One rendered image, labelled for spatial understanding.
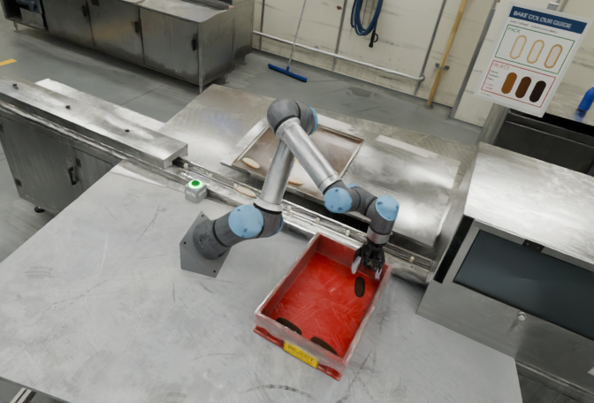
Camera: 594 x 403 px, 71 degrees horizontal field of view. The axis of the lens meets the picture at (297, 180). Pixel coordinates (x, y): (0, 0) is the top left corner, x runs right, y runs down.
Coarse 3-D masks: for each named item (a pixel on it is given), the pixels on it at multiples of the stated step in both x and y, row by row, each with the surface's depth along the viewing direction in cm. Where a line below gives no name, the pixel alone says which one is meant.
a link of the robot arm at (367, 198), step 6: (348, 186) 137; (354, 186) 137; (360, 186) 138; (360, 192) 132; (366, 192) 136; (366, 198) 134; (372, 198) 134; (360, 204) 130; (366, 204) 133; (354, 210) 131; (360, 210) 135; (366, 210) 133
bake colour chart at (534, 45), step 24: (504, 24) 186; (528, 24) 181; (552, 24) 177; (576, 24) 173; (504, 48) 190; (528, 48) 186; (552, 48) 181; (576, 48) 177; (504, 72) 195; (528, 72) 190; (552, 72) 185; (480, 96) 205; (504, 96) 200; (528, 96) 195; (552, 96) 190
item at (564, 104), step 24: (576, 96) 314; (504, 120) 284; (528, 120) 278; (552, 120) 279; (576, 120) 265; (504, 144) 292; (528, 144) 285; (552, 144) 278; (576, 144) 272; (576, 168) 279
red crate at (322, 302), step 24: (312, 264) 164; (336, 264) 165; (312, 288) 154; (336, 288) 155; (288, 312) 144; (312, 312) 146; (336, 312) 147; (360, 312) 148; (264, 336) 134; (312, 336) 138; (336, 336) 139
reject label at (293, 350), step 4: (284, 344) 130; (288, 344) 129; (284, 348) 132; (288, 348) 130; (292, 348) 129; (296, 348) 128; (300, 348) 127; (288, 352) 131; (292, 352) 130; (296, 352) 129; (300, 352) 128; (296, 356) 130; (300, 356) 129; (304, 356) 128; (308, 356) 127; (304, 360) 129; (308, 360) 128; (312, 360) 127; (308, 364) 129; (312, 364) 128; (316, 364) 127
